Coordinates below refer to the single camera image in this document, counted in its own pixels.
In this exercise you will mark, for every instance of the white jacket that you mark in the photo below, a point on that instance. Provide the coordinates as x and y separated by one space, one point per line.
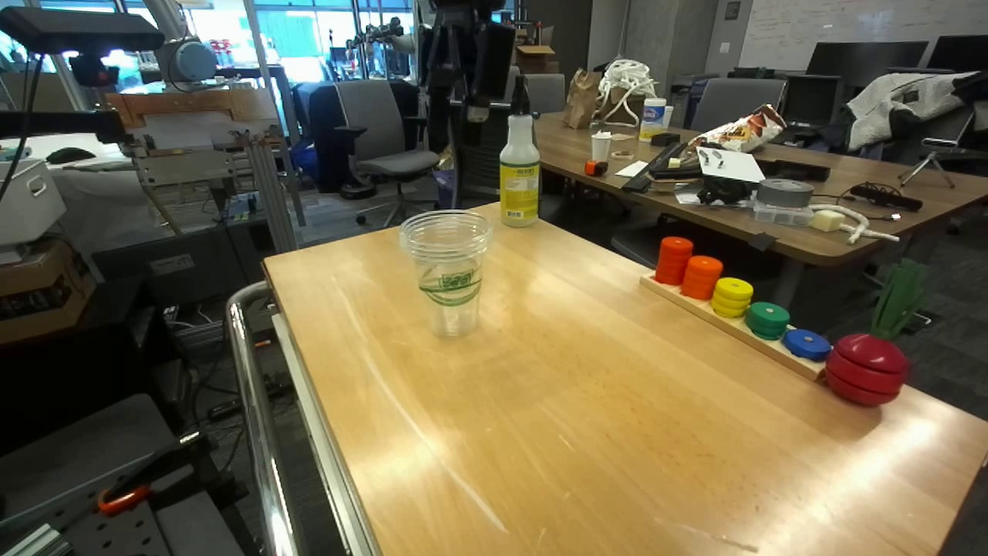
905 97

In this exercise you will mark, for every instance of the white spray bottle yellow label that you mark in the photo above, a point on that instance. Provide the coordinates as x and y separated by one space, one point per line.
518 181

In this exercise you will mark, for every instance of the brown paper bag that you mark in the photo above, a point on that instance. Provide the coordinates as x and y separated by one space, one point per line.
582 97

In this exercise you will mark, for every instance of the clear plastic cup green logo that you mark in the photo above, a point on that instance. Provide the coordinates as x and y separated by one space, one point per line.
458 328
446 265
448 227
450 296

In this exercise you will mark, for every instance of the orange toy disc stack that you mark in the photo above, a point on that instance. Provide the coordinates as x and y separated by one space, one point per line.
703 279

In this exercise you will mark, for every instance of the long black bar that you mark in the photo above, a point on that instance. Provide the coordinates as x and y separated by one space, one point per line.
658 166

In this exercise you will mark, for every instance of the white paper sheet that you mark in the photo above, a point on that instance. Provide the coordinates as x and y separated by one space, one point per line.
728 161

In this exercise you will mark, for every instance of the snack chips bag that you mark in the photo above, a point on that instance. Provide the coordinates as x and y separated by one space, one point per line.
744 128

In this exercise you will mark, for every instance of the black computer monitor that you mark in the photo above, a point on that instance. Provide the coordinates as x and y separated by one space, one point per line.
959 51
864 62

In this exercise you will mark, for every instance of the grey tape roll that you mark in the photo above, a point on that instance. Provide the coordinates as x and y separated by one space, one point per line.
786 193

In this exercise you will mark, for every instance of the small orange object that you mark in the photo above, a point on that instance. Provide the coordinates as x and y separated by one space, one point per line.
592 169

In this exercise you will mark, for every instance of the black flat panel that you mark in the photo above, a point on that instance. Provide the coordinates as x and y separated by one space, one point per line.
80 27

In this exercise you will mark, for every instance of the orange clamp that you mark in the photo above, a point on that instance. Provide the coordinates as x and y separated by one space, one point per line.
124 502

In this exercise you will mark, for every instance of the black perforated breadboard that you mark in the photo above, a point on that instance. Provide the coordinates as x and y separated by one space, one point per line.
92 465

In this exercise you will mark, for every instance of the white canister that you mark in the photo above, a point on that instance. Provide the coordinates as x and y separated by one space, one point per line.
652 118

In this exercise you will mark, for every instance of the small white cup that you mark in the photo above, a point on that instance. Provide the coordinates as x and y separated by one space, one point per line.
603 147

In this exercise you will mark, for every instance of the green toy disc stack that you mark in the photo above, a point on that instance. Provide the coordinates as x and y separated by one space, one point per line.
767 320

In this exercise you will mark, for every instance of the yellow toy disc stack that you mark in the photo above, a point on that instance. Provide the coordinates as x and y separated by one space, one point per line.
732 296

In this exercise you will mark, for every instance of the red radish toy green leaves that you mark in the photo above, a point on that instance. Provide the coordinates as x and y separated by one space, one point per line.
864 373

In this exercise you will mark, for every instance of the red-orange toy disc stack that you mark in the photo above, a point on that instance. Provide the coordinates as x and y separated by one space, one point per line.
673 260

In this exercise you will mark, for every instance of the cardboard box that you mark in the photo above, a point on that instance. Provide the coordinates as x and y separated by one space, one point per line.
41 288

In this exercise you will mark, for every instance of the black bulky gadget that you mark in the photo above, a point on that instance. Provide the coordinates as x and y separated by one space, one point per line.
724 193

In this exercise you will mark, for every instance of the small white note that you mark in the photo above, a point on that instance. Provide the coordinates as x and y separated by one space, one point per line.
631 169

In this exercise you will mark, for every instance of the grey office chair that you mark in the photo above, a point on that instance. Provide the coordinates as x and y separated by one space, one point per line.
380 135

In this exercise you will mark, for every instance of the blue toy disc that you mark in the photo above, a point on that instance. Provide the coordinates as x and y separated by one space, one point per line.
806 343

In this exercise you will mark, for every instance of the flat black device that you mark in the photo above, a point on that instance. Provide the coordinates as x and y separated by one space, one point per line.
883 196
796 171

